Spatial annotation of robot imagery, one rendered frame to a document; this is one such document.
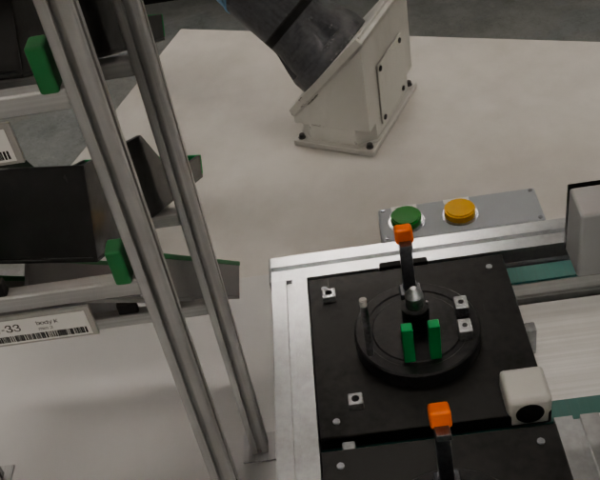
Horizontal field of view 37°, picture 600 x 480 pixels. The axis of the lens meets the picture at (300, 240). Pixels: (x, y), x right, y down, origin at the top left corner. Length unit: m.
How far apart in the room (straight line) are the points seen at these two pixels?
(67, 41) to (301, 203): 0.90
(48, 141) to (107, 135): 2.84
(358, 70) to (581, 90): 0.41
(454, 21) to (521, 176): 2.25
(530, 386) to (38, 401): 0.64
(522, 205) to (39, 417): 0.68
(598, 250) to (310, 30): 0.76
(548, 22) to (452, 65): 1.92
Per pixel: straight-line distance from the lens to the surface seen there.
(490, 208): 1.20
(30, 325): 0.69
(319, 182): 1.44
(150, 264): 0.63
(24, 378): 1.28
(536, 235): 1.17
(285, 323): 1.08
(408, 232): 1.00
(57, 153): 3.32
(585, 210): 0.77
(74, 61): 0.55
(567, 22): 3.59
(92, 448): 1.16
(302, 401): 1.00
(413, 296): 0.97
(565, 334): 1.11
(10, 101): 0.57
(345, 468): 0.93
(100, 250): 0.69
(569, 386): 1.06
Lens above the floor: 1.73
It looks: 41 degrees down
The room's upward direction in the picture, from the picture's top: 11 degrees counter-clockwise
